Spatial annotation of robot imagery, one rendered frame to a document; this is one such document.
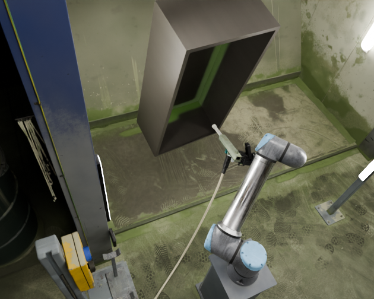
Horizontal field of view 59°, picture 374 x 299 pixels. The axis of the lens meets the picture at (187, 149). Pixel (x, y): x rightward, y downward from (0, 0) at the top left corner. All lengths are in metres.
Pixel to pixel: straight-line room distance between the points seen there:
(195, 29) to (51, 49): 0.85
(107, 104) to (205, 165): 1.10
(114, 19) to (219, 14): 1.54
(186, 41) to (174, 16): 0.16
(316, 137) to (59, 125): 2.93
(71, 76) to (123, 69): 2.10
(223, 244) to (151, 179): 1.32
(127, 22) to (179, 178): 1.49
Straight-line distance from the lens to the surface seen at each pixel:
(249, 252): 1.88
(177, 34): 1.71
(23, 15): 1.06
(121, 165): 3.11
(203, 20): 1.83
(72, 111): 1.31
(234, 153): 2.19
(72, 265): 1.13
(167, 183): 3.00
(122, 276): 1.88
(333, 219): 3.31
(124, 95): 3.31
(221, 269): 2.10
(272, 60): 4.03
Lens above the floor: 2.60
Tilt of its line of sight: 52 degrees down
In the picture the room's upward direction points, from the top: 10 degrees clockwise
